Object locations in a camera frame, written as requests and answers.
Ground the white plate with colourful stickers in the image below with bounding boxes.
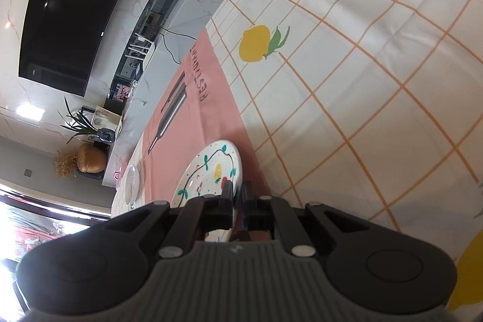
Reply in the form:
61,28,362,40
124,164,142,208

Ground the black wall television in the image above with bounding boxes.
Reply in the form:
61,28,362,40
19,0,143,97

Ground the dried yellow flower bunch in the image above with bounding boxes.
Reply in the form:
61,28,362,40
55,151,80,178

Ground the lemon print checked tablecloth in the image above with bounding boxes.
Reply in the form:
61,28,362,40
110,0,483,312

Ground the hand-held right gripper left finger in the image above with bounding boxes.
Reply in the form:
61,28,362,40
105,182,233,257

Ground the botanical picture frame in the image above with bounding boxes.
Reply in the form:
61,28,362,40
94,105,123,134

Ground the golden acorn shaped jar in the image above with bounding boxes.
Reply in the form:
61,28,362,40
77,143,106,174

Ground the dark glass vase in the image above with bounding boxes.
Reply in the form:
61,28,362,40
96,128,116,144

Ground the green leafy plant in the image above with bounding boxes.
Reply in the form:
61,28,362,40
58,97,99,145

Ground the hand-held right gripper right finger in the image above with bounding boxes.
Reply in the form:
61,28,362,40
241,183,373,257

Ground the black power cable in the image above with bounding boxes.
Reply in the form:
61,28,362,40
156,25,197,65

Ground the white router with antennas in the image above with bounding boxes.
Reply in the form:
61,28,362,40
126,38,155,61

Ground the white plate with green vine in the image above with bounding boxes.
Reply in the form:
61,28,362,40
171,140,242,243

